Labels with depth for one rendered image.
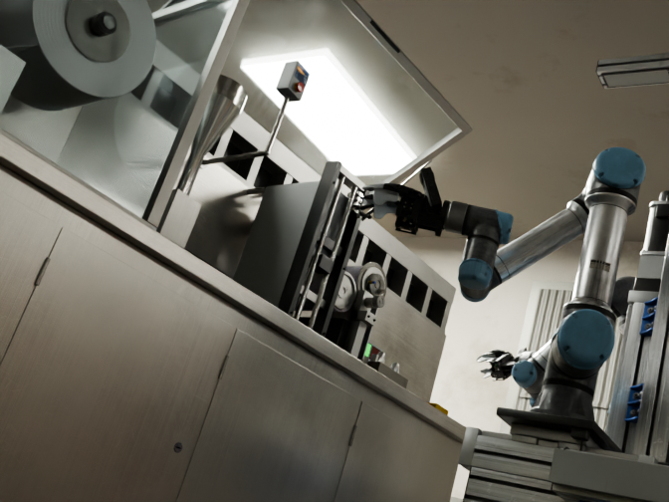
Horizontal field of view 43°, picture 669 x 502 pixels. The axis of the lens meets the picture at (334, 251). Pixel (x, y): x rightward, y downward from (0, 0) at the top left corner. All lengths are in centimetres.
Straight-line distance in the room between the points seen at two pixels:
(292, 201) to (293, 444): 82
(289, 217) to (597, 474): 124
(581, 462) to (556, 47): 284
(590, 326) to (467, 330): 422
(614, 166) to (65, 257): 122
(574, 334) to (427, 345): 170
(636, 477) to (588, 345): 30
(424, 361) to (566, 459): 178
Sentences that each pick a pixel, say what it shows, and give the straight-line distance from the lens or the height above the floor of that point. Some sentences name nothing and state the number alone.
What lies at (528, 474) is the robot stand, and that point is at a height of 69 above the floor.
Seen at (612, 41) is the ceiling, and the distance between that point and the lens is 427.
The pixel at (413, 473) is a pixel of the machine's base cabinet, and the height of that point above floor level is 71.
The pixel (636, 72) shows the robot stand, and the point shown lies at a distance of 276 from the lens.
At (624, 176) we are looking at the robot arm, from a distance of 207.
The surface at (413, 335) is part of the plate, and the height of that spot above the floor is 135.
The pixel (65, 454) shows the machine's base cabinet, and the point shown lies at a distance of 175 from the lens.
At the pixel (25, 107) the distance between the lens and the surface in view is 177.
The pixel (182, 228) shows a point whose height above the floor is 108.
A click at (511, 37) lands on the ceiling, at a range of 435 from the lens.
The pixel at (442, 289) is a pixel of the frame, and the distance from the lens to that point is 364.
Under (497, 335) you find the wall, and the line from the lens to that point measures 600.
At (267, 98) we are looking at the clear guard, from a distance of 286.
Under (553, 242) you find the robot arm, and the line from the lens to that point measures 216.
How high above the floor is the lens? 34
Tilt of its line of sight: 21 degrees up
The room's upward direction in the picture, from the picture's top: 18 degrees clockwise
